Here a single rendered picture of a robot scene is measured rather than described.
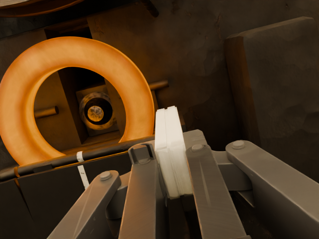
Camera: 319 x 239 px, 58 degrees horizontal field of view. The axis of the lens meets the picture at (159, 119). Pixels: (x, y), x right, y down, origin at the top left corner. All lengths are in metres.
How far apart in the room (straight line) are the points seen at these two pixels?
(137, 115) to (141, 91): 0.03
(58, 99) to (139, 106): 0.14
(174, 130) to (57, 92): 0.29
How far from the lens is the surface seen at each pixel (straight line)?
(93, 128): 0.46
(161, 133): 0.16
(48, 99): 0.44
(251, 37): 0.31
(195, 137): 0.16
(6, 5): 0.34
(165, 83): 0.39
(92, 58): 0.33
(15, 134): 0.38
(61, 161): 0.35
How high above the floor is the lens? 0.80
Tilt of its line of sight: 13 degrees down
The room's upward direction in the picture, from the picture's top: 14 degrees counter-clockwise
